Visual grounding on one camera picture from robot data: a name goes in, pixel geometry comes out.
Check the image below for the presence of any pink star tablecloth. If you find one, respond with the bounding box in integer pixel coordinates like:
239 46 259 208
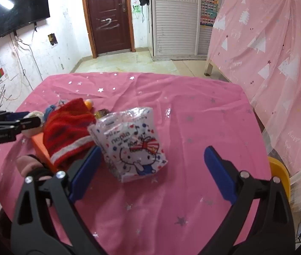
0 71 272 255

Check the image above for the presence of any white louvered wardrobe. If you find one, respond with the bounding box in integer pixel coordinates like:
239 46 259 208
148 0 222 61

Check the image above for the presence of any colourful wall poster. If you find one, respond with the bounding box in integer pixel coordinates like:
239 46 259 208
200 0 219 27

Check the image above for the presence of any cream rolled sock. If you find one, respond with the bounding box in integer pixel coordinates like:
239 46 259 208
21 110 44 138

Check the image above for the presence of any golden plastic egg half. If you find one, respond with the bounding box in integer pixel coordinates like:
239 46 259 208
84 99 94 111

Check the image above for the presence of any dark brown entrance door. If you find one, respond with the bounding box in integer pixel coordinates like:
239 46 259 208
82 0 135 58

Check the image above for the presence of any wall-mounted black television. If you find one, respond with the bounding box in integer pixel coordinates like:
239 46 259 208
0 0 50 37

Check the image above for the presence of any yellow plastic bin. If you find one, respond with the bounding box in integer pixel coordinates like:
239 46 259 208
268 157 291 201

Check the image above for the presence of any red knitted sock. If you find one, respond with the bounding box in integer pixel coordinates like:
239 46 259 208
43 98 96 170

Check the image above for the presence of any pink tree-print curtain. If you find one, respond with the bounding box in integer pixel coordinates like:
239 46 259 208
206 0 301 210

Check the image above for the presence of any brown snack wrapper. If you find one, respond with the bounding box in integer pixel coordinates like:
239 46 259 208
94 109 110 119

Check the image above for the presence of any pink and black sock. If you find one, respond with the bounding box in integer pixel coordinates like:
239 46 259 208
15 154 54 181

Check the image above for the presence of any blue knitted ball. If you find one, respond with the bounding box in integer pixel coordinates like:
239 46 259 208
43 105 57 122

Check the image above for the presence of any orange cardboard box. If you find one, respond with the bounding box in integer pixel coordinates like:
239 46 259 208
31 132 57 173

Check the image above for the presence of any hello kitty tissue pack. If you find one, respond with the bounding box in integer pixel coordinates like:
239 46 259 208
88 107 168 183

